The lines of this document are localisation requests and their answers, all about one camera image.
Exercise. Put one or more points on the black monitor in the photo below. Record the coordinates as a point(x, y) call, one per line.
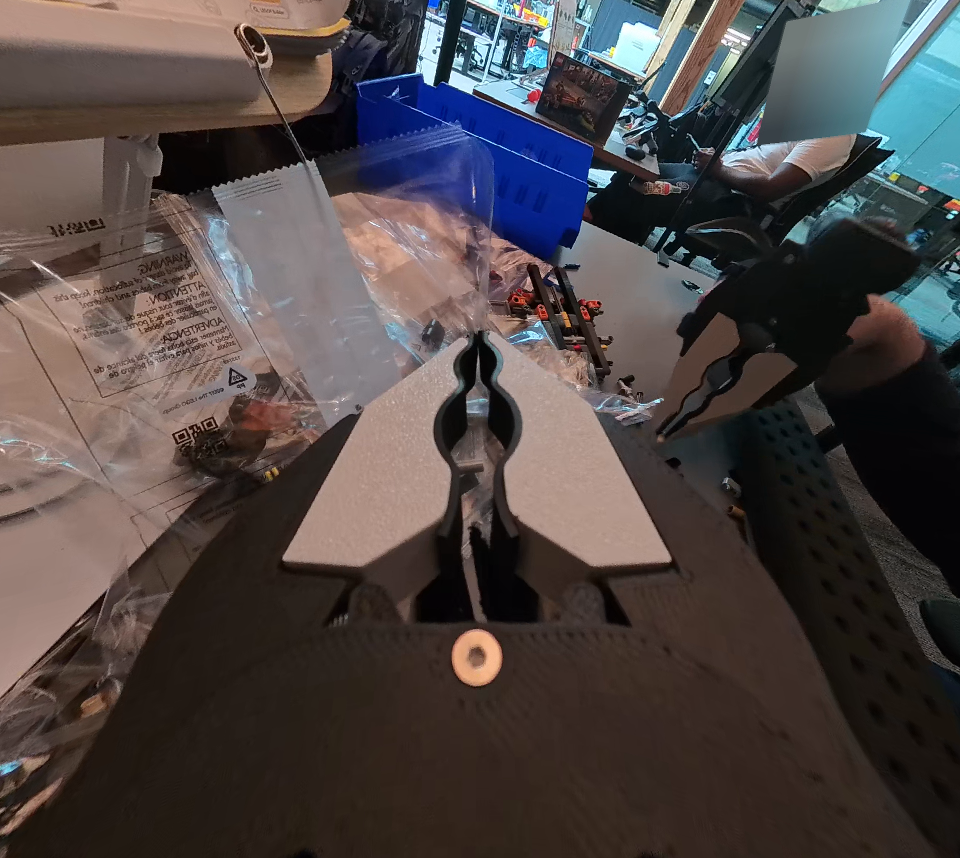
point(754, 56)

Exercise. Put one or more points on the large clear bag white label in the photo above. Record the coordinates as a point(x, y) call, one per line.
point(112, 318)

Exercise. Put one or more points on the white slotted stand leg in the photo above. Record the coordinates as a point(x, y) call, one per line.
point(127, 198)

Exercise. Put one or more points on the wooden desk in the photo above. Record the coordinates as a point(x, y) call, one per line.
point(600, 150)

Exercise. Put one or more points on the person's right hand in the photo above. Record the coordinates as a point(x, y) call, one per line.
point(881, 341)

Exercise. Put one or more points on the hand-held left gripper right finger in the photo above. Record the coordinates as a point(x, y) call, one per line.
point(577, 491)

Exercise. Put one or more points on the pile of clear lego bags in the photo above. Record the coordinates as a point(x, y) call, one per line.
point(90, 288)

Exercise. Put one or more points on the lego car set box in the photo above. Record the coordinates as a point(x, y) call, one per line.
point(585, 97)

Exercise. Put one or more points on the black mesh office chair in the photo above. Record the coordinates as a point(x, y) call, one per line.
point(862, 176)

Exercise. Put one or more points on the lego chassis frame assembly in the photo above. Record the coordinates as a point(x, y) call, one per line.
point(562, 318)

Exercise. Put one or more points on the white book stand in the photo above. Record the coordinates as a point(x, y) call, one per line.
point(112, 56)

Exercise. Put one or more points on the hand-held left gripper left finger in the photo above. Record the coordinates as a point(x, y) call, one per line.
point(375, 491)

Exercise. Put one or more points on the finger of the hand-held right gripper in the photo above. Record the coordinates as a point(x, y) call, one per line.
point(697, 356)
point(750, 386)

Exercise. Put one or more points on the blue plastic bin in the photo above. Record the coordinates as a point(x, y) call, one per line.
point(525, 176)

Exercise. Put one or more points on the black perforated pad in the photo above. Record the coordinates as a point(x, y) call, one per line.
point(825, 573)

